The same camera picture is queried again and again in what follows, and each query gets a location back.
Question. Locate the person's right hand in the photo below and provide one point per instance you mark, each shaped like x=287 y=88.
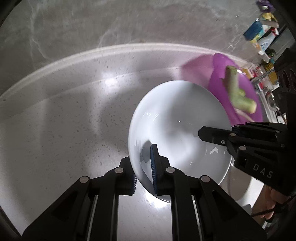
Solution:
x=268 y=204

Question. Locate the purple hanging peeler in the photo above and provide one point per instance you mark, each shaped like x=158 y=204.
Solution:
x=264 y=5

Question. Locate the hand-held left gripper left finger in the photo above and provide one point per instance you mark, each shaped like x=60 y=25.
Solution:
x=133 y=184

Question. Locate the plain white bowl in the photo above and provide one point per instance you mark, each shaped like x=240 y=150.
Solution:
x=175 y=115

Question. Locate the purple plastic basin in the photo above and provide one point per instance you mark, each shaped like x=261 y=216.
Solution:
x=217 y=74

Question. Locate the white spray bottle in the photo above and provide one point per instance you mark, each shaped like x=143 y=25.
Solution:
x=266 y=41

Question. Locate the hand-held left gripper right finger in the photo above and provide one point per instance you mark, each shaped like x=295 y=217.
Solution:
x=153 y=169

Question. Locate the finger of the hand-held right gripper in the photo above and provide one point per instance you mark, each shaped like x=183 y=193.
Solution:
x=261 y=133
x=212 y=135

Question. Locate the green and yellow drain basket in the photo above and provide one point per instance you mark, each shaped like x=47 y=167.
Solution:
x=271 y=69

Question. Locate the yellow detergent bottle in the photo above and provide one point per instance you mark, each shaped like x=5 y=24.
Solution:
x=268 y=18

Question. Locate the blue translucent cup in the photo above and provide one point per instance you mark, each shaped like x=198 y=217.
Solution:
x=253 y=30

